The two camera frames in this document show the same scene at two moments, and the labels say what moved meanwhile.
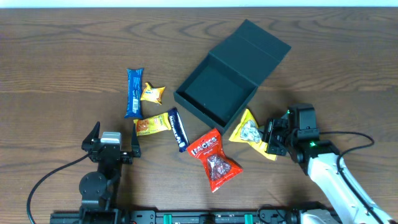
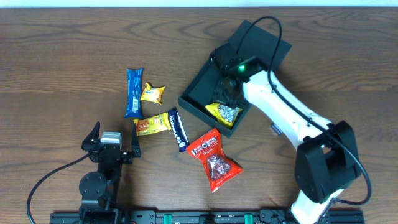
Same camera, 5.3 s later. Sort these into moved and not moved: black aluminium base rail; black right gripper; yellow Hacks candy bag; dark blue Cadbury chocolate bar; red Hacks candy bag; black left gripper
Moved: black right gripper; yellow Hacks candy bag
Not moved: dark blue Cadbury chocolate bar; black left gripper; black aluminium base rail; red Hacks candy bag
